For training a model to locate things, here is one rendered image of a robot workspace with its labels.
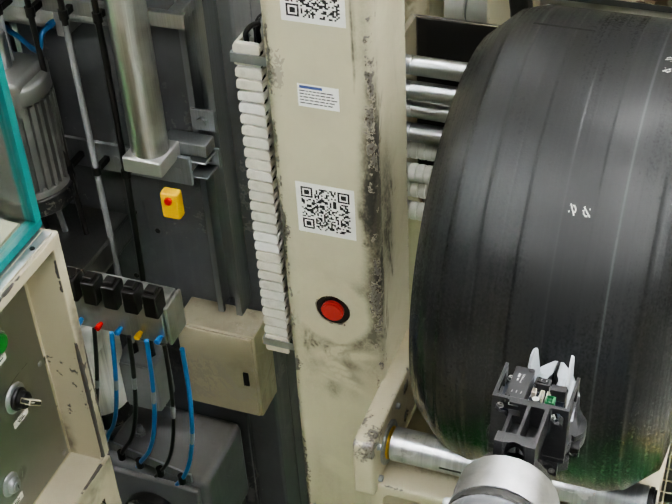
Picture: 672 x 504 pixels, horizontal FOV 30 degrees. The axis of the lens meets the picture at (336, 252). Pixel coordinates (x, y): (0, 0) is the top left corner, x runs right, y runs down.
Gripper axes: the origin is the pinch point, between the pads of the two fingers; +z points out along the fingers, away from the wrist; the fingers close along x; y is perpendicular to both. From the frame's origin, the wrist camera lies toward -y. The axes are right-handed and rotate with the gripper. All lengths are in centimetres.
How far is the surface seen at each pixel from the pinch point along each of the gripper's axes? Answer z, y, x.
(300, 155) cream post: 19.1, 9.4, 35.2
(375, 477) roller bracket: 13.5, -32.5, 23.5
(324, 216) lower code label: 20.0, 1.1, 32.7
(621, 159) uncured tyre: 11.4, 19.5, -2.4
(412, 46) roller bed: 72, 2, 38
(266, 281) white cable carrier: 22.8, -12.2, 42.0
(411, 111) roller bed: 62, -4, 35
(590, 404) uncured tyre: 1.1, -3.4, -3.6
